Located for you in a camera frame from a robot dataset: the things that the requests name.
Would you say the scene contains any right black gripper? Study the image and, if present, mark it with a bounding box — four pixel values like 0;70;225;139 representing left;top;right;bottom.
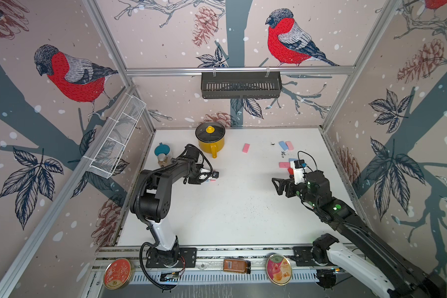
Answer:
272;173;320;209

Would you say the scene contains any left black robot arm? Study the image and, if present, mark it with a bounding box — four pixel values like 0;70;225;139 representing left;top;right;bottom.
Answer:
130;144;220;268

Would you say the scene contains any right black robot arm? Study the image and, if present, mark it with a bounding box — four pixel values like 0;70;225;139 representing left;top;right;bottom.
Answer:
272;171;447;298

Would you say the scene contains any glass lid yellow knob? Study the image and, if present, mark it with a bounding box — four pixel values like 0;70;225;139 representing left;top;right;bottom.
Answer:
195;122;226;143

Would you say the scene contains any brown spice jar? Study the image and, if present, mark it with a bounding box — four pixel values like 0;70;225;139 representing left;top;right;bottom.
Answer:
157;153;171;168

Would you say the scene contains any pink round cup lid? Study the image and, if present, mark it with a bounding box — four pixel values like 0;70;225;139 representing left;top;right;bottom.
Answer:
266;253;293;286

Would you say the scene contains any black hanging shelf basket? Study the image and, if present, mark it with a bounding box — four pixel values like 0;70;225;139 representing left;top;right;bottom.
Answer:
201;72;283;99

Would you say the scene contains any brown packet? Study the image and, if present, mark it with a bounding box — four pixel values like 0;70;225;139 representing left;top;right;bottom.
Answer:
223;258;252;274

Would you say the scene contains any red round tin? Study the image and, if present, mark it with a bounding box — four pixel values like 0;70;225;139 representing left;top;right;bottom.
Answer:
103;258;135;290

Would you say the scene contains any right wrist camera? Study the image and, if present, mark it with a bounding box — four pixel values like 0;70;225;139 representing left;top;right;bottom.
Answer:
290;160;306;185

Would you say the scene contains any yellow pot with handle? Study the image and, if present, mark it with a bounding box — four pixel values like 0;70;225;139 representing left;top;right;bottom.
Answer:
198;137;225;158

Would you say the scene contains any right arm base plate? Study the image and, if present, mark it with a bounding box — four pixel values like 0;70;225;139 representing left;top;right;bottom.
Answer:
291;246;335;267

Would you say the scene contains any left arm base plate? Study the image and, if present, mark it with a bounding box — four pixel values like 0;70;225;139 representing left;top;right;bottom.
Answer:
145;247;197;268

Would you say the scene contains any white wire basket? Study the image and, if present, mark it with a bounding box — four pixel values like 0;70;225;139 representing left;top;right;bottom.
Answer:
88;93;146;179

